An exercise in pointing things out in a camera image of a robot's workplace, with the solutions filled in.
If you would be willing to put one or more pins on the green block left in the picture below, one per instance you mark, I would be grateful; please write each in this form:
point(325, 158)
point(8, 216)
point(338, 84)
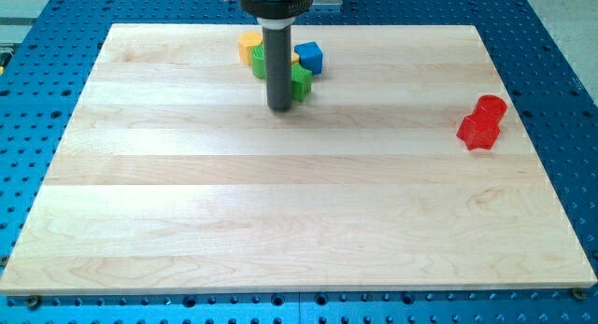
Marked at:
point(258, 62)

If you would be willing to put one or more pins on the yellow hexagon block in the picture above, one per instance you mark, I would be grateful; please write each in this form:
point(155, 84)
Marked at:
point(246, 43)

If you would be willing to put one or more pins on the wooden board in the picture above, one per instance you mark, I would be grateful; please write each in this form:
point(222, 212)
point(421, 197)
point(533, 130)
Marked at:
point(174, 176)

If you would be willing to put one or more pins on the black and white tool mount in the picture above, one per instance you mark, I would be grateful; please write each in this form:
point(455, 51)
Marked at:
point(275, 14)

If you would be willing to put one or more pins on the blue cube block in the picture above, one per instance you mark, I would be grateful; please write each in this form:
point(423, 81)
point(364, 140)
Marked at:
point(311, 57)

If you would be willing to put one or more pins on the red star block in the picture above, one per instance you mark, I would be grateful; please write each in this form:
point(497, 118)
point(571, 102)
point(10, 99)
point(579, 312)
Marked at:
point(478, 131)

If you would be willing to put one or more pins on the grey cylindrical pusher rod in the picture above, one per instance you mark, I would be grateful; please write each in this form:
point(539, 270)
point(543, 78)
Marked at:
point(278, 68)

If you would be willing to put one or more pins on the red cylinder block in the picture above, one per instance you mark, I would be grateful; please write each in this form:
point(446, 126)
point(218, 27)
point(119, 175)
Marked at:
point(490, 110)

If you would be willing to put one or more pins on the yellow block behind rod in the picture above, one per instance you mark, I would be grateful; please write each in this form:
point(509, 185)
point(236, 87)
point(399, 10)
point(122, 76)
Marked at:
point(295, 58)

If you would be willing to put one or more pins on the green block right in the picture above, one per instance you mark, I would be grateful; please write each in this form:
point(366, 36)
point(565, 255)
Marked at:
point(301, 82)

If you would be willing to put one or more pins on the green block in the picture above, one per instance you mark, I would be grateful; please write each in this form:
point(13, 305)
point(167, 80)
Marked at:
point(258, 62)
point(301, 82)

